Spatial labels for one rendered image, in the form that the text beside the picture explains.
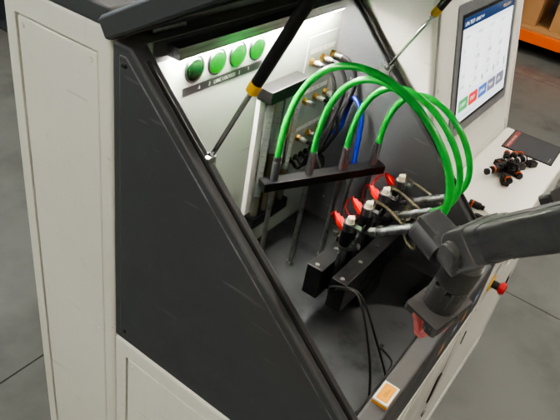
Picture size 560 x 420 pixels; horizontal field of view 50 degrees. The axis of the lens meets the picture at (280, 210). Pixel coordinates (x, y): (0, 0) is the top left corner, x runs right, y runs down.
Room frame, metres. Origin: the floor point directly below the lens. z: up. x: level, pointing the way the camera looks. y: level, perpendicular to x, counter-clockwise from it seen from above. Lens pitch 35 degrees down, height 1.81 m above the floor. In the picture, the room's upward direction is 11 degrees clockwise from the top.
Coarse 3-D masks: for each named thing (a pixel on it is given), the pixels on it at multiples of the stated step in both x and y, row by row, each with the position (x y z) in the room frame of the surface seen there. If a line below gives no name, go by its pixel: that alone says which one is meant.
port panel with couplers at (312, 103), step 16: (336, 32) 1.42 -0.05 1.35; (320, 48) 1.36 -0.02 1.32; (304, 64) 1.32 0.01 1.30; (320, 64) 1.32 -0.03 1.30; (320, 80) 1.39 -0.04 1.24; (304, 96) 1.34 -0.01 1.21; (320, 96) 1.36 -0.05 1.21; (304, 112) 1.35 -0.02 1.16; (320, 112) 1.42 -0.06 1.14; (304, 128) 1.36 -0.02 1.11; (304, 144) 1.38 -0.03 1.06
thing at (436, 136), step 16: (336, 64) 1.07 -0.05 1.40; (352, 64) 1.06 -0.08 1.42; (384, 80) 1.02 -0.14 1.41; (288, 112) 1.11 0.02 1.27; (416, 112) 0.99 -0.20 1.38; (432, 128) 0.97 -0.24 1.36; (448, 160) 0.95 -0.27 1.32; (448, 176) 0.94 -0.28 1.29; (448, 192) 0.93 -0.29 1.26; (448, 208) 0.93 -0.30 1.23
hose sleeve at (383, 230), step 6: (378, 228) 0.99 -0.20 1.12; (384, 228) 0.98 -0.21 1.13; (390, 228) 0.98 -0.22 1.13; (396, 228) 0.97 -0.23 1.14; (402, 228) 0.96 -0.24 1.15; (408, 228) 0.96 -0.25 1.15; (378, 234) 0.98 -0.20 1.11; (384, 234) 0.98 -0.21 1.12; (390, 234) 0.97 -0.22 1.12; (396, 234) 0.97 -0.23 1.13; (402, 234) 0.96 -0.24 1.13
